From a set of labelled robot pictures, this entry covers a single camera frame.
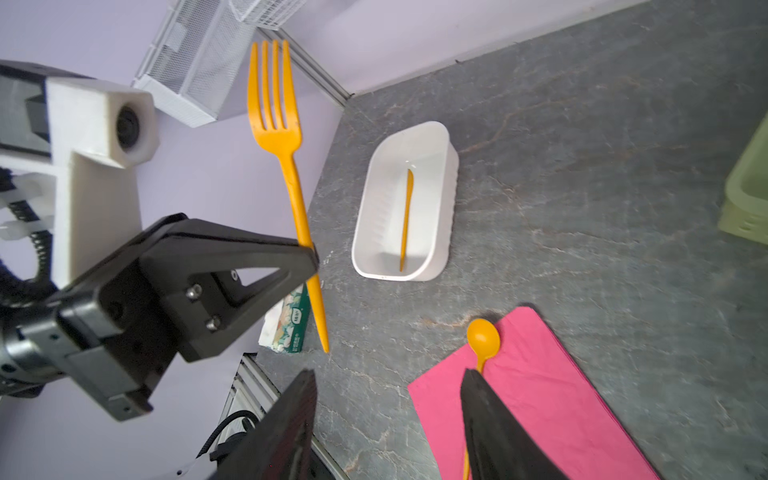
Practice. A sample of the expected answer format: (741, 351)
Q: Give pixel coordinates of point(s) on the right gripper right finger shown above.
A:
(498, 447)

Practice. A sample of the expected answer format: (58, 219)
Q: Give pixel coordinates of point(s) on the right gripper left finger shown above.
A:
(280, 445)

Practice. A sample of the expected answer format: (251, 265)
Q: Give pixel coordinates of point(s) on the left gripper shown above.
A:
(109, 334)

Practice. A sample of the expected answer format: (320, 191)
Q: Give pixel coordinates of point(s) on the pink paper napkin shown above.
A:
(546, 391)

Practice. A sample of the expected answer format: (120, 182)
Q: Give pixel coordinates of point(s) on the orange plastic spoon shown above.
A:
(484, 340)

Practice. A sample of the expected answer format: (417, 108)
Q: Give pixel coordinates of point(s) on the orange plastic fork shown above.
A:
(274, 119)

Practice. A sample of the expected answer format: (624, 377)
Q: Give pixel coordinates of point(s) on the orange plastic knife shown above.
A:
(406, 219)

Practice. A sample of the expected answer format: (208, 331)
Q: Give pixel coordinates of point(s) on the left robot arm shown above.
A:
(24, 368)

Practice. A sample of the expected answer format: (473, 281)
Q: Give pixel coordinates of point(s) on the tissue pack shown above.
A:
(285, 323)

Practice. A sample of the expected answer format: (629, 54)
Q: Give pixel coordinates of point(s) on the white mesh box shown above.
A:
(191, 65)

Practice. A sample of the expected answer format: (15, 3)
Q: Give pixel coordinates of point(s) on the white plastic tub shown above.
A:
(427, 150)

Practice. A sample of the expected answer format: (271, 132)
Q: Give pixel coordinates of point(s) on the green plastic basket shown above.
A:
(744, 209)

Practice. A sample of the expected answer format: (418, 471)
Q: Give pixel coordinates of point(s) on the white wire shelf basket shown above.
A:
(266, 14)

